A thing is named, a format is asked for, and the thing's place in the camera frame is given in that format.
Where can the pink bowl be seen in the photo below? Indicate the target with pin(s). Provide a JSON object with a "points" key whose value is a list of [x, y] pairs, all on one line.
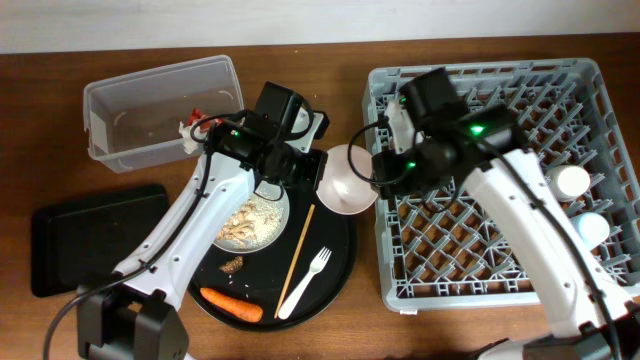
{"points": [[340, 190]]}

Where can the cream white cup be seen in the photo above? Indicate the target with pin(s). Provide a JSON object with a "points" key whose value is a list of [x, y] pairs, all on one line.
{"points": [[568, 182]]}

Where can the wooden chopstick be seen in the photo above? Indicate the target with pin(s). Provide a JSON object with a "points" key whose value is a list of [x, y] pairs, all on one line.
{"points": [[295, 258]]}

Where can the orange carrot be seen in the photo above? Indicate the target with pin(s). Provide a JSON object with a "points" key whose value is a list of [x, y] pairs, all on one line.
{"points": [[243, 310]]}

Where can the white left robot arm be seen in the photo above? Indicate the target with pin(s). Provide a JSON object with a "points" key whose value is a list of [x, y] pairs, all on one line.
{"points": [[135, 314]]}

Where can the grey dishwasher rack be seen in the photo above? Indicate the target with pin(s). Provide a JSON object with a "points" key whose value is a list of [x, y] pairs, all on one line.
{"points": [[439, 250]]}

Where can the brown food scrap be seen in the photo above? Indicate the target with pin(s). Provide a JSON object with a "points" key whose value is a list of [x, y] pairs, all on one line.
{"points": [[233, 265]]}

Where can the white label sticker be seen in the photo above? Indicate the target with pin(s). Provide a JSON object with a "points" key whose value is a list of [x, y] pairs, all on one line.
{"points": [[411, 312]]}

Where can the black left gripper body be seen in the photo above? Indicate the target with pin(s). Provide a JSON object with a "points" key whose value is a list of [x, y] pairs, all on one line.
{"points": [[300, 170]]}

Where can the white plastic fork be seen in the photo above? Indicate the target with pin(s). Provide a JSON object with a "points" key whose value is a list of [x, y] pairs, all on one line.
{"points": [[316, 266]]}

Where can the black rectangular bin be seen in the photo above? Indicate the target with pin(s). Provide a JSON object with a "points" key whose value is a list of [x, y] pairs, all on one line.
{"points": [[81, 241]]}

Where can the red white wrapper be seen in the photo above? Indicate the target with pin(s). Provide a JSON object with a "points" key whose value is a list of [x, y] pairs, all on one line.
{"points": [[192, 132]]}

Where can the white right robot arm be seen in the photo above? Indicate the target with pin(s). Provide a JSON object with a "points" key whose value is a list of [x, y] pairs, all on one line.
{"points": [[437, 138]]}

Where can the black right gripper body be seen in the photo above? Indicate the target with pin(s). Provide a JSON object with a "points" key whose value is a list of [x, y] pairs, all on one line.
{"points": [[409, 171]]}

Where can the grey plate with food scraps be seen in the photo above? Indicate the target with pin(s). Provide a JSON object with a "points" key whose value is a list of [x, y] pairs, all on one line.
{"points": [[257, 223]]}

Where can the clear plastic bin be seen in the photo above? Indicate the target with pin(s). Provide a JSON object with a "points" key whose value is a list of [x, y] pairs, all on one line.
{"points": [[134, 120]]}

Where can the light blue cup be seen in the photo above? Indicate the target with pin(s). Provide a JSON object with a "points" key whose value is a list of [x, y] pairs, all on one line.
{"points": [[593, 228]]}

